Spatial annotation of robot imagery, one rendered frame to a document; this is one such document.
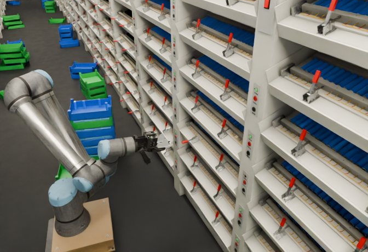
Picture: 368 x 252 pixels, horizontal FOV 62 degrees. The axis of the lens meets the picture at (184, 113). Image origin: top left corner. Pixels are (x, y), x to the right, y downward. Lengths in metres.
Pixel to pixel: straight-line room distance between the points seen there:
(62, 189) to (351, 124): 1.37
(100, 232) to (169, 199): 0.56
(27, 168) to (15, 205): 0.39
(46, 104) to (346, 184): 1.39
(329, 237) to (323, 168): 0.22
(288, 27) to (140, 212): 1.53
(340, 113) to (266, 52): 0.30
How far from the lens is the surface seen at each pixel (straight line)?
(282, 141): 1.10
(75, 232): 1.85
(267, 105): 1.09
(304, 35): 0.92
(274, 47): 1.01
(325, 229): 1.12
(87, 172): 1.54
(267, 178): 1.23
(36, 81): 1.72
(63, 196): 1.70
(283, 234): 1.31
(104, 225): 1.86
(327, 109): 0.92
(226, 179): 1.50
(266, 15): 1.02
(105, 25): 3.47
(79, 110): 2.47
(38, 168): 2.65
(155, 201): 2.15
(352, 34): 0.87
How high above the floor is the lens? 1.53
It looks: 30 degrees down
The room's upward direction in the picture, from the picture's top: straight up
